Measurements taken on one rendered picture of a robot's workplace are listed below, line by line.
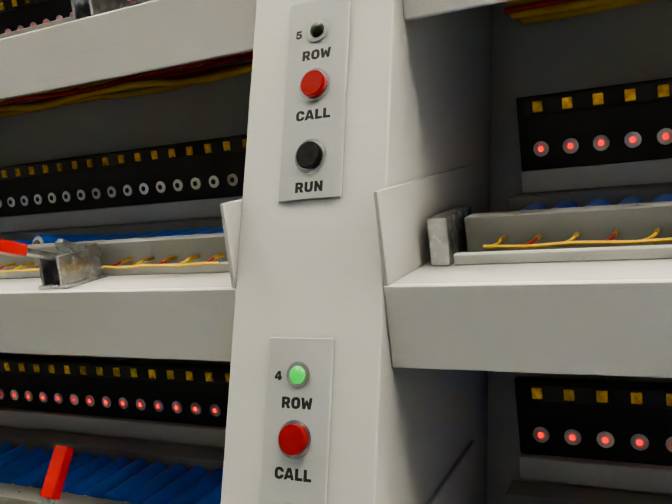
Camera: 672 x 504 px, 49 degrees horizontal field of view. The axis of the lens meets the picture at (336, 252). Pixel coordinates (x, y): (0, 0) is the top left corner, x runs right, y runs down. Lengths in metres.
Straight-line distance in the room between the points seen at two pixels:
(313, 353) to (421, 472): 0.10
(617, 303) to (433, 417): 0.15
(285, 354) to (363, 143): 0.12
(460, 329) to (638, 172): 0.21
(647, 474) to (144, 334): 0.33
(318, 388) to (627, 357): 0.15
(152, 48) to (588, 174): 0.32
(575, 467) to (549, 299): 0.19
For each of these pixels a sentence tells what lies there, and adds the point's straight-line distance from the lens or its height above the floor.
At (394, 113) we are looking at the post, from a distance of 0.42.
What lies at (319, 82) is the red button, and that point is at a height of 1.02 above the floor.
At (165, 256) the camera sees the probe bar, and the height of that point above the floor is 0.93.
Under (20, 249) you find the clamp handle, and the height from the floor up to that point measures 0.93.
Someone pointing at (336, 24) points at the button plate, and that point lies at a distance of 0.45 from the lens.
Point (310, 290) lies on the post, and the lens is 0.41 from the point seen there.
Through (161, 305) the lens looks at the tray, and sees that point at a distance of 0.47.
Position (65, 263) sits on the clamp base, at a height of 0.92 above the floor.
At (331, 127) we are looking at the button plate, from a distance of 0.42.
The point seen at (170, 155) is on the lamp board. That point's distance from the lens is 0.70.
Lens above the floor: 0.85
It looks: 10 degrees up
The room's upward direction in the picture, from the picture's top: 3 degrees clockwise
